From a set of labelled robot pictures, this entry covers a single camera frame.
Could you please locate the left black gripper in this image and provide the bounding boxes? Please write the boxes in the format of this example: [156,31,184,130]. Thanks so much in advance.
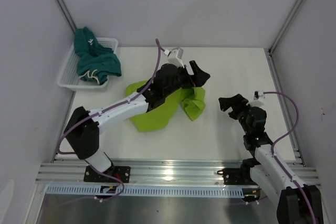
[163,60,209,97]

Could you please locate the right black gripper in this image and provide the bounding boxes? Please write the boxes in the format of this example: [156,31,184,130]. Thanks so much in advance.
[218,94,253,134]

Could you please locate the lime green shorts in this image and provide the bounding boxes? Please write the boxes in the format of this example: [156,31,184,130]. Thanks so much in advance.
[130,87,206,132]

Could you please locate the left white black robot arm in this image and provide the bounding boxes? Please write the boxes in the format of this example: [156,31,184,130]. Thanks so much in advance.
[64,60,211,182]

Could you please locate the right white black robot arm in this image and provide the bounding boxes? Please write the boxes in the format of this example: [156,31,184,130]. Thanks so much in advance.
[217,94,324,223]

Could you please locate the teal green shorts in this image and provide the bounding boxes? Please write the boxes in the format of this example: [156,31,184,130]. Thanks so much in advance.
[73,27,122,85]

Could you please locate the white plastic basket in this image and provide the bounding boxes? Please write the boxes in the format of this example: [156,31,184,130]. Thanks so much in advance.
[57,37,118,91]

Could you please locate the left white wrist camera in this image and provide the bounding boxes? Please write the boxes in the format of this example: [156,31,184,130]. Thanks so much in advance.
[163,47,184,68]

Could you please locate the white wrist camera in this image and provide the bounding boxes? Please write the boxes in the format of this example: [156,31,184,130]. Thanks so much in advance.
[249,90,265,107]
[163,47,184,68]

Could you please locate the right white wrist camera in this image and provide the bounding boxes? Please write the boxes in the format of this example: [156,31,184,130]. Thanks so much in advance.
[249,90,265,107]

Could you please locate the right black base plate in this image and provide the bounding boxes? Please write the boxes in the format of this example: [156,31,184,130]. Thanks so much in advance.
[217,168,255,185]

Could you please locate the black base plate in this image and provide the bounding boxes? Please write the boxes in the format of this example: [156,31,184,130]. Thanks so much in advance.
[217,168,255,185]
[83,166,131,183]

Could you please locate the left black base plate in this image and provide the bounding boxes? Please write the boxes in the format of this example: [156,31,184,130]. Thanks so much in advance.
[83,166,131,183]

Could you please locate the right aluminium frame post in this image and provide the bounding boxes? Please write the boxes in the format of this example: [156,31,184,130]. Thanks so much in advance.
[268,0,306,56]

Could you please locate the white slotted cable duct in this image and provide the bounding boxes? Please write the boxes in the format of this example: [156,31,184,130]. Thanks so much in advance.
[46,184,258,198]

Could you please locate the aluminium mounting rail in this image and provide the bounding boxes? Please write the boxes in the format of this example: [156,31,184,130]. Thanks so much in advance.
[35,159,322,187]

